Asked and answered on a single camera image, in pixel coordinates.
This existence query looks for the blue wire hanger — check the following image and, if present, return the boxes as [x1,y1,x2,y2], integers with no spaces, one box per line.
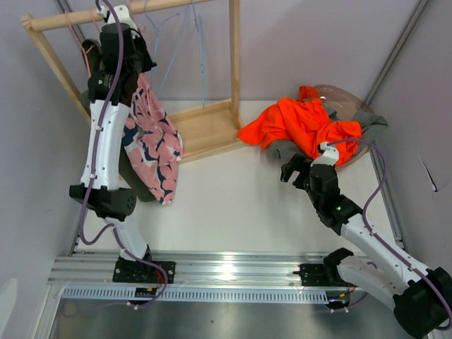
[145,8,186,94]
[191,1,206,107]

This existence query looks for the orange shorts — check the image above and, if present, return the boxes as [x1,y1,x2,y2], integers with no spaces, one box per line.
[237,97,362,165]
[298,85,320,102]

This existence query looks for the pink wire hanger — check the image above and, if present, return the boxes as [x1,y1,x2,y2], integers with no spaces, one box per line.
[89,8,103,24]
[64,11,95,78]

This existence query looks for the pink patterned shorts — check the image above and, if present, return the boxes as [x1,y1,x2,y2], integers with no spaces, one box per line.
[119,75,183,205]

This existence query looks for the grey shorts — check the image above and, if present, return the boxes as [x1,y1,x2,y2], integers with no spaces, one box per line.
[264,110,388,163]

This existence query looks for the dark olive shorts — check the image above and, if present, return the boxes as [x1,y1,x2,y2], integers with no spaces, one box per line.
[82,39,156,202]

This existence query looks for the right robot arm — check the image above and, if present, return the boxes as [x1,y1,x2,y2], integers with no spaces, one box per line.
[280,155,451,338]

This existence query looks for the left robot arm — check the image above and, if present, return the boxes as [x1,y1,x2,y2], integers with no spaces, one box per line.
[69,23,155,283]

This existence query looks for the pink translucent plastic basin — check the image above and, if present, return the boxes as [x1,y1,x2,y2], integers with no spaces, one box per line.
[314,85,377,167]

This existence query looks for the wooden clothes rack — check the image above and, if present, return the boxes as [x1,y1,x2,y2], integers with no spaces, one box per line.
[21,1,243,162]

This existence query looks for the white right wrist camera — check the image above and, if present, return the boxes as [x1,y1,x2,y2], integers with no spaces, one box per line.
[310,142,340,167]

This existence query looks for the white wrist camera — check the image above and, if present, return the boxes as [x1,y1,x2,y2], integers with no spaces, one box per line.
[310,142,340,167]
[95,4,140,37]

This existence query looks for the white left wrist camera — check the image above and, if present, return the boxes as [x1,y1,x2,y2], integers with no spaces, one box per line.
[95,4,140,37]

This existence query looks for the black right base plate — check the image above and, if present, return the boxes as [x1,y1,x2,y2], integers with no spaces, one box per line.
[292,263,347,287]

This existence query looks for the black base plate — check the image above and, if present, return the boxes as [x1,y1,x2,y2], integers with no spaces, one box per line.
[292,263,347,287]
[112,258,177,284]

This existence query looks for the aluminium mounting rail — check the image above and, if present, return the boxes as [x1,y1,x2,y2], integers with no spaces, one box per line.
[47,249,328,290]

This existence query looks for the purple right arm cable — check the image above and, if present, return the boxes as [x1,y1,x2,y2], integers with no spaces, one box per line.
[317,138,452,331]

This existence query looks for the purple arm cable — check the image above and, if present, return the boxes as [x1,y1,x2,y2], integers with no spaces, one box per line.
[317,138,452,331]
[78,0,170,311]

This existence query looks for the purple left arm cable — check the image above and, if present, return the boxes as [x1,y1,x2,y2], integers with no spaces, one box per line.
[78,0,170,311]

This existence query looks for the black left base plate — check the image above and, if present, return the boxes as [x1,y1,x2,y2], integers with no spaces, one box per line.
[112,258,177,284]

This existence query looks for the white slotted cable duct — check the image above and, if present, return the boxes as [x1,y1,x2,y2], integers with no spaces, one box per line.
[61,285,328,304]

